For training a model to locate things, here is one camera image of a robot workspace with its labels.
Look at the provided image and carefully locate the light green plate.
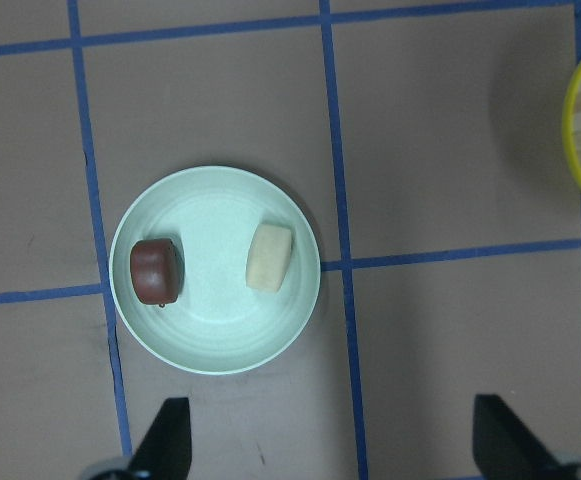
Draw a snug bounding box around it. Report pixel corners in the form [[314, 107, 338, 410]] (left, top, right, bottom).
[[109, 166, 321, 375]]

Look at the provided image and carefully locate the white bun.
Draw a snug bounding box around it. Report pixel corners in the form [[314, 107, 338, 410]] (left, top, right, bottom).
[[246, 223, 293, 293]]

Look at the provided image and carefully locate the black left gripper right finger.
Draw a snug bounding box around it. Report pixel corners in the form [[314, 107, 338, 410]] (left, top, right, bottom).
[[473, 394, 559, 479]]

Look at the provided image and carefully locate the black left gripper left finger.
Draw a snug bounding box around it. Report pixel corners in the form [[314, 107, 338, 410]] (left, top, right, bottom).
[[127, 397, 191, 480]]

